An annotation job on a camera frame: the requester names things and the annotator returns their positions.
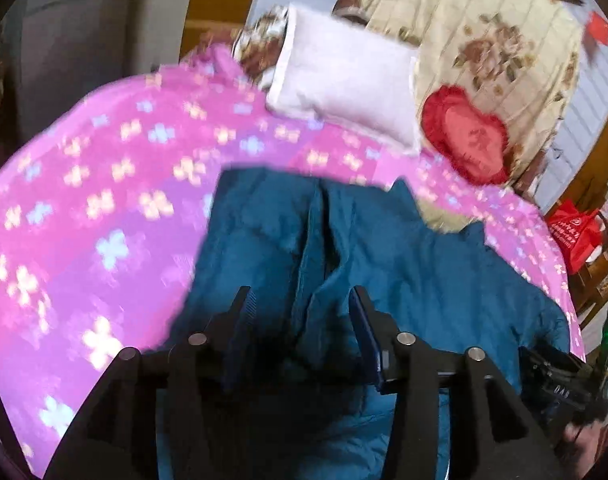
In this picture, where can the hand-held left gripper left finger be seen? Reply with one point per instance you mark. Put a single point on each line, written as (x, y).
(238, 321)

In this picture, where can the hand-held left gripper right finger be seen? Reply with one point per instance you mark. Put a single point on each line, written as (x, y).
(367, 332)

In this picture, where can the teal quilted jacket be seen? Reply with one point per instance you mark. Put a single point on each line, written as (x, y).
(334, 240)

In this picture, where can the person's right hand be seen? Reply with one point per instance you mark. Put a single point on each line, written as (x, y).
(588, 437)

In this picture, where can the wooden shelf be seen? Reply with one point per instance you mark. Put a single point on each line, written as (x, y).
(603, 275)

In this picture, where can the red shopping bag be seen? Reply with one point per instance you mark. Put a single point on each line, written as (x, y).
(576, 235)

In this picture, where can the pink floral bedsheet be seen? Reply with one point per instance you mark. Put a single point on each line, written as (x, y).
(109, 200)

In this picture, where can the red heart cushion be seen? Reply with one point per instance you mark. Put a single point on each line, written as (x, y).
(466, 135)

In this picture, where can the white pillow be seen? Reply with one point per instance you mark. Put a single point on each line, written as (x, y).
(344, 70)

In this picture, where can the brown floral pillow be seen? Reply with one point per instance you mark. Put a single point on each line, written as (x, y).
(259, 45)

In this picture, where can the beige rose print quilt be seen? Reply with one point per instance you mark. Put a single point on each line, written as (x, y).
(483, 25)

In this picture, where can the grey refrigerator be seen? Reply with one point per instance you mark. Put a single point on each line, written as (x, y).
(79, 25)

